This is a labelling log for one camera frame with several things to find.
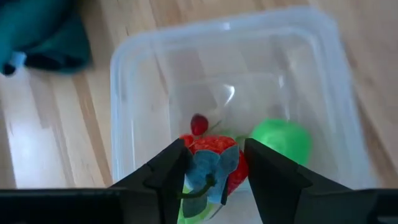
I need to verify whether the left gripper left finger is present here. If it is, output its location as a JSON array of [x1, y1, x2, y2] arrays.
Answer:
[[0, 138, 191, 224]]

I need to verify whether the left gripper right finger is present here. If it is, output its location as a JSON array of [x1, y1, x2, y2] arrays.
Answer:
[[244, 138, 398, 224]]

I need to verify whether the bright green round toy fruit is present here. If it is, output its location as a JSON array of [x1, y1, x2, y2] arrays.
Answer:
[[250, 118, 312, 166]]

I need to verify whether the light green toy cabbage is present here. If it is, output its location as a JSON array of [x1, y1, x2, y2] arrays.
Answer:
[[177, 183, 216, 224]]

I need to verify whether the toy strawberry with leaves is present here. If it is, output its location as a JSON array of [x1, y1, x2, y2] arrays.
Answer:
[[178, 135, 249, 218]]

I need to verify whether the dark red toy cherry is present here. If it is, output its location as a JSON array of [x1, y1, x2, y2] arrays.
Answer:
[[190, 113, 223, 137]]

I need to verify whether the clear plastic tupperware container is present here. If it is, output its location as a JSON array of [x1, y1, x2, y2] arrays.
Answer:
[[110, 6, 379, 224]]

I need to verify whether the dark green cloth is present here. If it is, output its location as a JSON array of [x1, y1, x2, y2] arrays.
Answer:
[[0, 0, 93, 76]]

